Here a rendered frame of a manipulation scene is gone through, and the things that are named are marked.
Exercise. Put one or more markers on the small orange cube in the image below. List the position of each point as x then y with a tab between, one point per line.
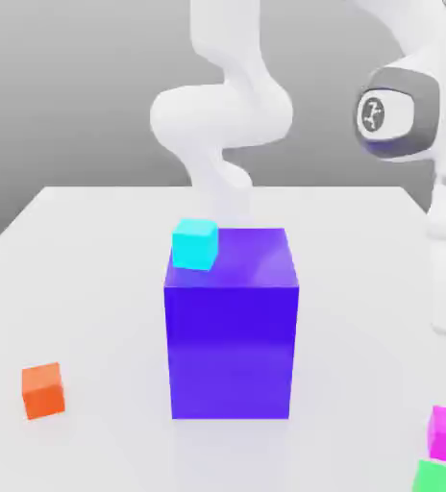
43	392

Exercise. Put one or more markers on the large purple box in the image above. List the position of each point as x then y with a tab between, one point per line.
230	346

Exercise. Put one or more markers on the small green cube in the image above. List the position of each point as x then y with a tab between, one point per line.
442	478

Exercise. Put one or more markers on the small cyan cube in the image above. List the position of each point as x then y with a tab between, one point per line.
192	246

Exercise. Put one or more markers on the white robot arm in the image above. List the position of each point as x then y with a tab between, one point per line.
223	115

